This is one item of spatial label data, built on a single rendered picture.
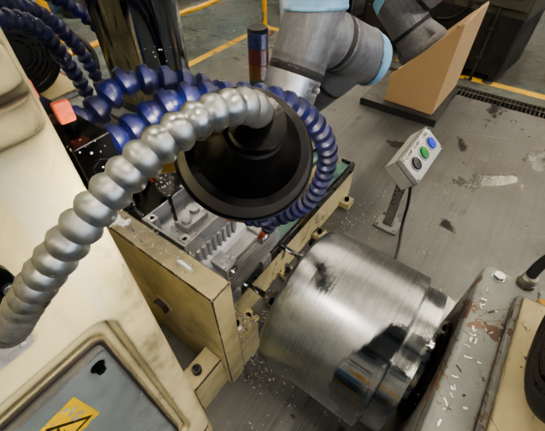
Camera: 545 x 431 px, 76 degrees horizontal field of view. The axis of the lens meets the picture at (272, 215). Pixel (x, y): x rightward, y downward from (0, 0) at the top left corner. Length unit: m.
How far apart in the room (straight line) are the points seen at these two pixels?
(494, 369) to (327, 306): 0.20
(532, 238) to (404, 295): 0.78
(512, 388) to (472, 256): 0.65
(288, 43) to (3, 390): 0.51
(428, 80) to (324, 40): 0.99
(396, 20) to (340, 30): 0.98
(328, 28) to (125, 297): 0.45
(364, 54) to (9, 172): 0.54
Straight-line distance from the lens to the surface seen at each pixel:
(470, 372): 0.49
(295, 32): 0.57
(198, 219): 0.61
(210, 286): 0.51
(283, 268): 0.91
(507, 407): 0.48
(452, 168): 1.37
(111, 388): 0.37
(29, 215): 0.22
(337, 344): 0.48
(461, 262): 1.07
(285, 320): 0.50
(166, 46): 0.42
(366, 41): 0.64
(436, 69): 1.51
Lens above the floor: 1.57
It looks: 47 degrees down
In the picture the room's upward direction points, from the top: straight up
